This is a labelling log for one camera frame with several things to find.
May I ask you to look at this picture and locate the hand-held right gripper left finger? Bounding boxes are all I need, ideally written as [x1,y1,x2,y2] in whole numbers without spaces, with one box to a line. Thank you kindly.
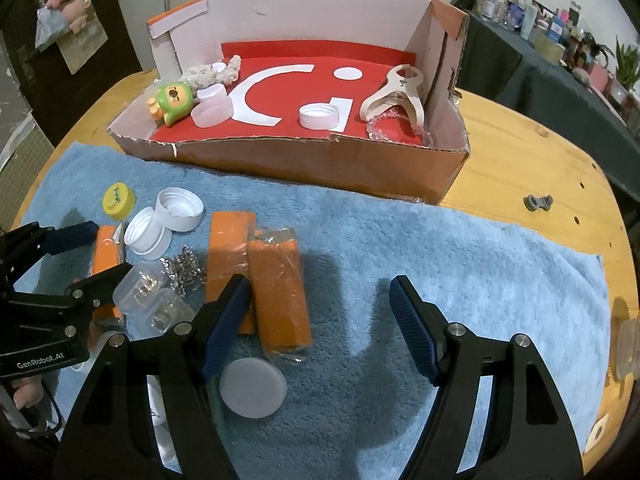
[52,275,251,480]

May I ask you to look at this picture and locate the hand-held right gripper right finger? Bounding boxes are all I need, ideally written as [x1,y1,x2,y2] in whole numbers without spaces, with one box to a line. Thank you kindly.
[389,275,586,480]

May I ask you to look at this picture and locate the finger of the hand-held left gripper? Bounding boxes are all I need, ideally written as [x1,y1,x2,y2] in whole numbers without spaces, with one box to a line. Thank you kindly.
[15,261,134,320]
[12,220,99,266]

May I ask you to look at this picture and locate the orange packet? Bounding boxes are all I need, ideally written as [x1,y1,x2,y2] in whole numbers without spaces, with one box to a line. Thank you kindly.
[90,225,126,321]
[205,211,257,336]
[246,227,313,361]

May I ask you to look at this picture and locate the yellow bottle cap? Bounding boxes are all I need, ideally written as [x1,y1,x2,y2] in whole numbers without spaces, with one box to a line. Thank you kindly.
[102,182,137,221]

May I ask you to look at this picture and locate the white round lid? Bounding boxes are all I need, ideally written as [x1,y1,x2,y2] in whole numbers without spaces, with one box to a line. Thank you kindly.
[219,357,288,418]

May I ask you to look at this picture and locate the white threaded jar cap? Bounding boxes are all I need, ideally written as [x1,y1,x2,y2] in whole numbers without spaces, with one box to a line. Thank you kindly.
[155,187,205,232]
[124,207,172,261]

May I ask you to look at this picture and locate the cardboard box with red floor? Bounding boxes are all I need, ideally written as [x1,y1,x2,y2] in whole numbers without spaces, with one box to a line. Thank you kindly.
[107,0,472,206]

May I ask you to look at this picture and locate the clear plastic container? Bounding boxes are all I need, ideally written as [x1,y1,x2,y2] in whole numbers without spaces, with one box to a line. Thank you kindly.
[112,265,196,333]

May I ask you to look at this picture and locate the person's left hand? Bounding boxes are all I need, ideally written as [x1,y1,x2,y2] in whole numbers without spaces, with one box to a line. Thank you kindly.
[7,375,48,411]

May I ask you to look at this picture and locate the blue fluffy towel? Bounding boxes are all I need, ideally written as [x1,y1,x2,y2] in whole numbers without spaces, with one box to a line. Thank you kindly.
[10,141,612,480]

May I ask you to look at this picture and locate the green toy figure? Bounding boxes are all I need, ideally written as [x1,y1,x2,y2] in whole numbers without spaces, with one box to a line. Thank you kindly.
[146,81,195,127]

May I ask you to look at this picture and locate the brown paper bag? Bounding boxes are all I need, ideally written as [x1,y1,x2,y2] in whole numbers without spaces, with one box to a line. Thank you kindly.
[57,20,108,76]

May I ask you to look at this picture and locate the dark door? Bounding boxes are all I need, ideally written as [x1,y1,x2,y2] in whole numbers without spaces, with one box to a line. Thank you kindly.
[0,0,143,126]

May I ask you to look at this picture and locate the white knitted scrunchie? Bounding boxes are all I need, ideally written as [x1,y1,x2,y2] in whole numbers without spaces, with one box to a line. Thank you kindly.
[179,55,242,92]

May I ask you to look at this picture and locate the white paper tag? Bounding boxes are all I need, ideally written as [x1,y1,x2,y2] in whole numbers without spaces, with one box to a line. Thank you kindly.
[587,412,608,453]

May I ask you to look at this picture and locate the clear plastic bag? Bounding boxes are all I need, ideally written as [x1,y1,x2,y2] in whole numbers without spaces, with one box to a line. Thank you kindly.
[30,7,66,53]

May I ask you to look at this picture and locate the white ribbed cap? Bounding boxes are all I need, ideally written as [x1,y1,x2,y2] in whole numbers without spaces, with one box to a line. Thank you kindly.
[299,103,341,131]

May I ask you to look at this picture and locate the large beige clip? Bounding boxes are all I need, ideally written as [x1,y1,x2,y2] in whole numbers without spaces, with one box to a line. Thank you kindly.
[360,64,427,126]

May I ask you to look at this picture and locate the pink plush toy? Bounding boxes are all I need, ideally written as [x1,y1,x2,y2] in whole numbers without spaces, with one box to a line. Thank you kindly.
[42,0,93,31]

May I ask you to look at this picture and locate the side table with dark cloth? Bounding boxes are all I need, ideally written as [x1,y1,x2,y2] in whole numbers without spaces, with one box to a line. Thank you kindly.
[452,0,640,211]

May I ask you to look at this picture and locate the row of cosmetic bottles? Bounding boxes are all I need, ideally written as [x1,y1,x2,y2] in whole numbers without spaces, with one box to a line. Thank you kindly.
[467,0,601,68]

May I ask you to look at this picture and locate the potted green plant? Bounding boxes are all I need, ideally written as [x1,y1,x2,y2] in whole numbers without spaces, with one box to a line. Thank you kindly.
[612,35,640,91]

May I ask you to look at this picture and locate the metal chain pile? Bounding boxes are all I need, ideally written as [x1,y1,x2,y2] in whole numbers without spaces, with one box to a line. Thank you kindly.
[159,245,207,293]

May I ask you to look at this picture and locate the black cable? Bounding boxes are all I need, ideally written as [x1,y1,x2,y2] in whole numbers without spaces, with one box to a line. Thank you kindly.
[15,380,66,436]

